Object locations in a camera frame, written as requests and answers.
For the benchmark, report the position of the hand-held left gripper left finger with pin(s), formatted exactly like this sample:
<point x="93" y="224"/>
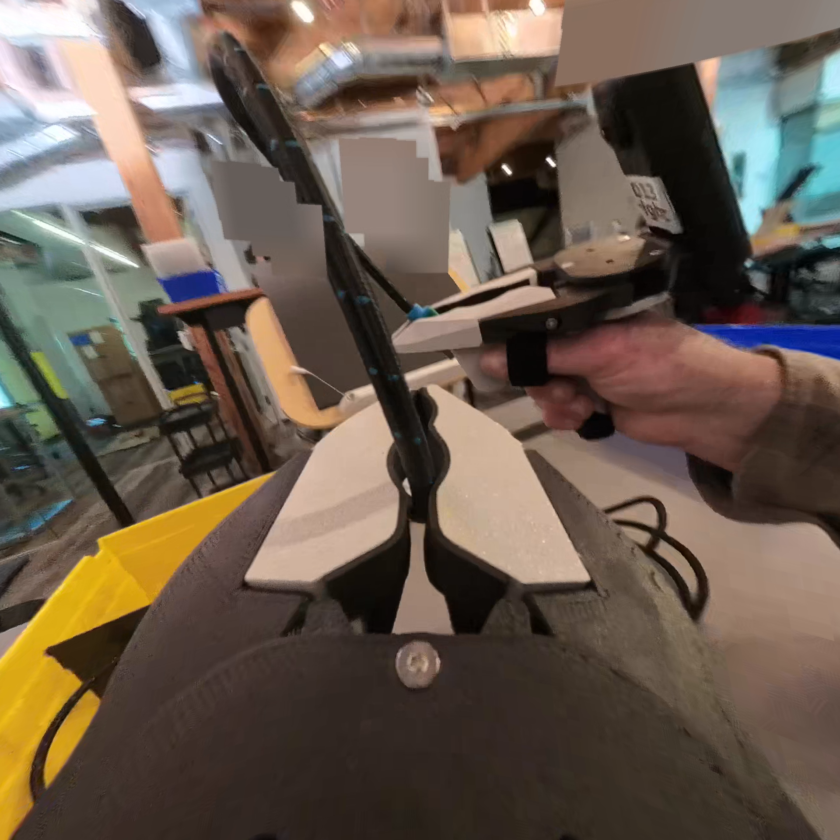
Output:
<point x="328" y="519"/>

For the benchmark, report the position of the black board with wooden edge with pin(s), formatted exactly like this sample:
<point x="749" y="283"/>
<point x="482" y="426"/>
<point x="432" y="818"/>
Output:
<point x="295" y="341"/>

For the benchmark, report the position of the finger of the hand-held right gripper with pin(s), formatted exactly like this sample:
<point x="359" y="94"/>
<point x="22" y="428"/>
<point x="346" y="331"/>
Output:
<point x="473" y="328"/>
<point x="492" y="292"/>

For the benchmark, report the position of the wooden post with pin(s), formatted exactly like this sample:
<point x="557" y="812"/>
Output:
<point x="125" y="145"/>

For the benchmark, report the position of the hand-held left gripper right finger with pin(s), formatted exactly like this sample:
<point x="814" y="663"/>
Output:
<point x="505" y="512"/>

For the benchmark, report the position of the black stand pole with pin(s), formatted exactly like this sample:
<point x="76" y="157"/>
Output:
<point x="59" y="414"/>

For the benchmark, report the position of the small blue bin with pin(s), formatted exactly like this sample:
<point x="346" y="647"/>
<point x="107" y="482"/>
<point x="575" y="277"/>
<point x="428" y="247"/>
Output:
<point x="190" y="285"/>

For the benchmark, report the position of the blue divided plastic bin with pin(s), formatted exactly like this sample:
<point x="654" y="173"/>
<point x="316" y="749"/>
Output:
<point x="788" y="341"/>

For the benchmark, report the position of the black utility cart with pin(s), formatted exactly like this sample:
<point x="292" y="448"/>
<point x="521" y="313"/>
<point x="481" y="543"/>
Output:
<point x="197" y="440"/>

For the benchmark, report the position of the cardboard boxes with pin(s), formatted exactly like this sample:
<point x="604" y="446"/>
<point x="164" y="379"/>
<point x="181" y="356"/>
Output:
<point x="118" y="381"/>

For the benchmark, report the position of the person's right hand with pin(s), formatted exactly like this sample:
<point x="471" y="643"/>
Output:
<point x="670" y="387"/>

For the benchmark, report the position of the yellow plastic bin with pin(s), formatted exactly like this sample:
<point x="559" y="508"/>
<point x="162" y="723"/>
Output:
<point x="118" y="565"/>

